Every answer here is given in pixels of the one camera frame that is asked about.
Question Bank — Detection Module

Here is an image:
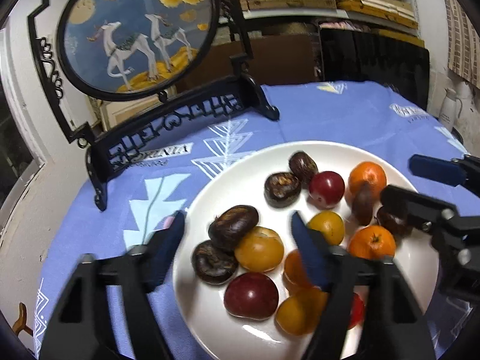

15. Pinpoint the white thermos jug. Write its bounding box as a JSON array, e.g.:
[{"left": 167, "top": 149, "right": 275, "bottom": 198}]
[{"left": 439, "top": 88, "right": 464, "bottom": 128}]

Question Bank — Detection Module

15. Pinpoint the pink cloth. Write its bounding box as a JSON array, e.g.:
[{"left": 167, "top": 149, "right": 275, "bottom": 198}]
[{"left": 319, "top": 20, "right": 372, "bottom": 32}]

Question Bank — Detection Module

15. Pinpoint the yellow plum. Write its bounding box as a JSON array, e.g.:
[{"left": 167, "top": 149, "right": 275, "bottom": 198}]
[
  {"left": 307, "top": 211, "right": 346, "bottom": 245},
  {"left": 234, "top": 226, "right": 284, "bottom": 273},
  {"left": 275, "top": 287, "right": 331, "bottom": 336}
]

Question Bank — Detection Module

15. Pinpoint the white round plate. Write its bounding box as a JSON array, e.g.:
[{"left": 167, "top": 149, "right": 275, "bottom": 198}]
[{"left": 172, "top": 140, "right": 439, "bottom": 360}]

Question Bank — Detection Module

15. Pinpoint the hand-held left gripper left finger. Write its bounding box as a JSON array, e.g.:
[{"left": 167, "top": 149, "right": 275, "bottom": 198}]
[{"left": 39, "top": 210, "right": 186, "bottom": 360}]

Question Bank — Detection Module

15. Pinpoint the brown chestnut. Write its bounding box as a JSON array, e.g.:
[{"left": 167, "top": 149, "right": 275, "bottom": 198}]
[
  {"left": 376, "top": 205, "right": 413, "bottom": 238},
  {"left": 264, "top": 172, "right": 302, "bottom": 208},
  {"left": 352, "top": 182, "right": 375, "bottom": 226},
  {"left": 208, "top": 205, "right": 259, "bottom": 253},
  {"left": 191, "top": 241, "right": 239, "bottom": 285},
  {"left": 289, "top": 151, "right": 319, "bottom": 184}
]

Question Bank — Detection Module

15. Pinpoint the small orange tangerine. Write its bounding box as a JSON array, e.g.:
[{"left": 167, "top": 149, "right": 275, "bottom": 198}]
[
  {"left": 348, "top": 161, "right": 387, "bottom": 197},
  {"left": 347, "top": 226, "right": 397, "bottom": 261},
  {"left": 283, "top": 249, "right": 319, "bottom": 295}
]

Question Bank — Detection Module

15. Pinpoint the round embroidered table screen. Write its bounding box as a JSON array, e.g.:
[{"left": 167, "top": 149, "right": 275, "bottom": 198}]
[{"left": 26, "top": 0, "right": 281, "bottom": 212}]

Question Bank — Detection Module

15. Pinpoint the white framed window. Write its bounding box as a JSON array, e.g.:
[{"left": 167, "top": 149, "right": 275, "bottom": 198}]
[{"left": 0, "top": 30, "right": 49, "bottom": 211}]

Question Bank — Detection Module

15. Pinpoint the patterned hanging cloth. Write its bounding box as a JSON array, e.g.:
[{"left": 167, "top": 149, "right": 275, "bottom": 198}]
[{"left": 440, "top": 0, "right": 480, "bottom": 91}]

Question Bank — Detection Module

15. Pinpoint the black cloth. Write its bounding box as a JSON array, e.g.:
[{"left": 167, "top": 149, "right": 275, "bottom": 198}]
[{"left": 319, "top": 26, "right": 430, "bottom": 111}]

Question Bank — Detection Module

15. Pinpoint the large brown cardboard sheet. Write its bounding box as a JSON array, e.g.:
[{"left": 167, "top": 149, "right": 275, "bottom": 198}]
[{"left": 176, "top": 34, "right": 323, "bottom": 91}]

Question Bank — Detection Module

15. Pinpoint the beige box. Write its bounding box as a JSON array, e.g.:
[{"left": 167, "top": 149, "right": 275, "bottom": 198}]
[{"left": 88, "top": 94, "right": 177, "bottom": 130}]

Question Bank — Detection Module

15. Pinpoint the white shelf unit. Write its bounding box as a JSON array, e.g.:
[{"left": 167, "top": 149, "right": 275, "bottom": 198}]
[{"left": 225, "top": 0, "right": 422, "bottom": 42}]

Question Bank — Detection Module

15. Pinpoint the stack of yellow boxes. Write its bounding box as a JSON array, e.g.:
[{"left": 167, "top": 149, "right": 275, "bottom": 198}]
[{"left": 337, "top": 0, "right": 419, "bottom": 38}]

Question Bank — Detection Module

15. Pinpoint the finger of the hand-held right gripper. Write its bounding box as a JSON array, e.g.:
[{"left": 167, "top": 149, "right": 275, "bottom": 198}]
[
  {"left": 380, "top": 184, "right": 480, "bottom": 267},
  {"left": 409, "top": 153, "right": 480, "bottom": 193}
]

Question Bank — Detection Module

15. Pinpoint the wooden chair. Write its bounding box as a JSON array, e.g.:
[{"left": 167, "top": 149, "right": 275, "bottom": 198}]
[{"left": 13, "top": 303, "right": 34, "bottom": 336}]

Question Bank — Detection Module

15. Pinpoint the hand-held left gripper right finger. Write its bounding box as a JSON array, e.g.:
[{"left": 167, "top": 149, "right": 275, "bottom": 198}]
[{"left": 292, "top": 211, "right": 436, "bottom": 360}]

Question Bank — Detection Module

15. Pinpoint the blue printed tablecloth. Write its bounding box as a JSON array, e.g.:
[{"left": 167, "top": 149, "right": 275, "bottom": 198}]
[{"left": 32, "top": 80, "right": 480, "bottom": 360}]

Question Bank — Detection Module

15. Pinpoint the red plum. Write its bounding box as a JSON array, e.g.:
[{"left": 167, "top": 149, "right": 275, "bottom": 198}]
[
  {"left": 347, "top": 292, "right": 366, "bottom": 331},
  {"left": 308, "top": 171, "right": 346, "bottom": 210},
  {"left": 224, "top": 273, "right": 280, "bottom": 321}
]

